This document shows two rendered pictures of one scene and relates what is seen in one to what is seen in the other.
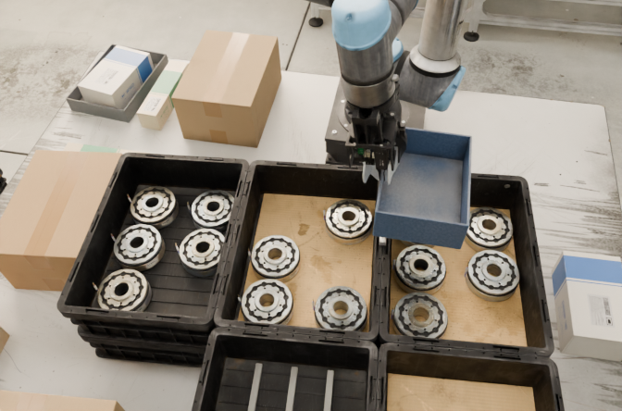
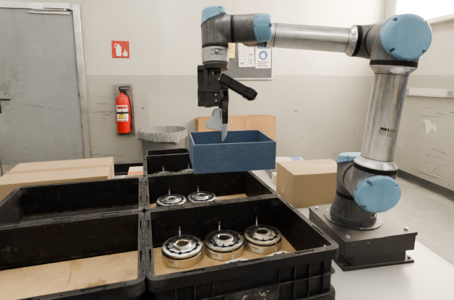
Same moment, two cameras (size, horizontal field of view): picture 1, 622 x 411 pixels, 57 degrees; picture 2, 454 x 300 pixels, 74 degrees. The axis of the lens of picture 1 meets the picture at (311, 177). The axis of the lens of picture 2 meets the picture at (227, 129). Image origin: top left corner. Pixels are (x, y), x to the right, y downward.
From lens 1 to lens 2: 1.11 m
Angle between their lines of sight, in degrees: 67
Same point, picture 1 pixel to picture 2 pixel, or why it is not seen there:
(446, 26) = (369, 127)
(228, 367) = (134, 205)
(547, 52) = not seen: outside the picture
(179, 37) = not seen: hidden behind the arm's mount
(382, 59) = (207, 33)
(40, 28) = not seen: hidden behind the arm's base
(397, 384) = (131, 255)
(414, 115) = (375, 232)
